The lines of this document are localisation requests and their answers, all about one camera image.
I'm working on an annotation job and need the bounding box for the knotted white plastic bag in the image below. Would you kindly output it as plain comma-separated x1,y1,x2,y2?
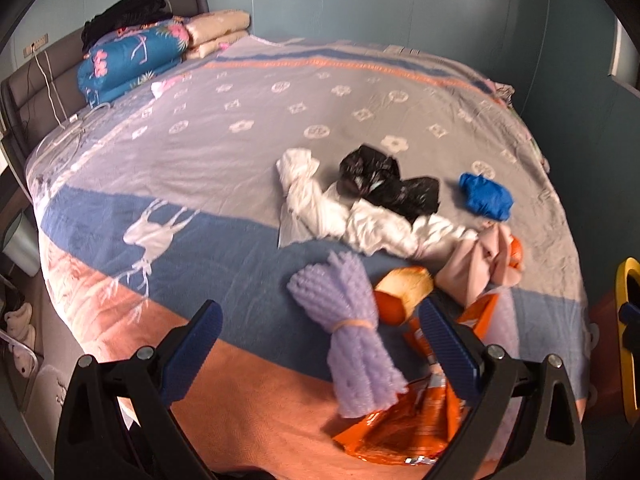
276,147,351,248

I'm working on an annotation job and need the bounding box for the orange snack packet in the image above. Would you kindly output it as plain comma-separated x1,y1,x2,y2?
332,291,501,467
374,266,435,326

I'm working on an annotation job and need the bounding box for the pink plastic bag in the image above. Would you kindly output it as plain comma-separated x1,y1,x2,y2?
435,222,516,308

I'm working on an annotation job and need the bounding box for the white charging cable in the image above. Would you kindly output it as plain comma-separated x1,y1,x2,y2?
34,50,111,161

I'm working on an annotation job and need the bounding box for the crumpled floral cloth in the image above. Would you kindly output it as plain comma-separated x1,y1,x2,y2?
482,80,516,108

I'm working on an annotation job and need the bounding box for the beige pillow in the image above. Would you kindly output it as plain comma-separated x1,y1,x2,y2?
187,30,251,60
186,10,251,46

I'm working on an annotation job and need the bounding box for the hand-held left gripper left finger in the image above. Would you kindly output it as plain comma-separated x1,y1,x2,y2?
54,299,236,480

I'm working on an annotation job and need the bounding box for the printed deer blanket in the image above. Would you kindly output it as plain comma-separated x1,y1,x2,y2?
27,35,591,480

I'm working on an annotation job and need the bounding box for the black clothing pile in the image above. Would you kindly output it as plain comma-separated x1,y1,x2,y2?
81,0,173,51

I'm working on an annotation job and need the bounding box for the window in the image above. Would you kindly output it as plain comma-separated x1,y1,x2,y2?
607,20,640,93

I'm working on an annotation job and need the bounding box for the blue floral folded quilt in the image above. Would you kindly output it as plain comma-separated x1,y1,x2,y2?
77,17,193,108

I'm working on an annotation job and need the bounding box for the purple foam net bundle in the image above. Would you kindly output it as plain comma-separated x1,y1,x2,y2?
287,250,408,418

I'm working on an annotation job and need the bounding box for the blue plastic bag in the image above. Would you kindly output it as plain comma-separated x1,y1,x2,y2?
459,172,515,222

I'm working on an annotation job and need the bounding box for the bin with yellow rim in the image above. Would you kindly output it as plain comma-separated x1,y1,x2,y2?
615,257,640,418

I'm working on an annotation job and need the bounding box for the grey padded headboard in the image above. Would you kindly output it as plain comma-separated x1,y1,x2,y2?
0,0,208,161

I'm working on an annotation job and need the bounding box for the small white pink cloth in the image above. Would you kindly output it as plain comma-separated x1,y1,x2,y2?
150,77,181,100

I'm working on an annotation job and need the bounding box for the wall socket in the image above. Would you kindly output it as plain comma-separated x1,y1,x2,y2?
24,32,49,57

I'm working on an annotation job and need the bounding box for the white waste bin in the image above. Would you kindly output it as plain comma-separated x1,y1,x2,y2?
0,210,41,278

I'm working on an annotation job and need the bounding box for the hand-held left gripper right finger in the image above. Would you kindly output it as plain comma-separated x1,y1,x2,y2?
418,294,587,480

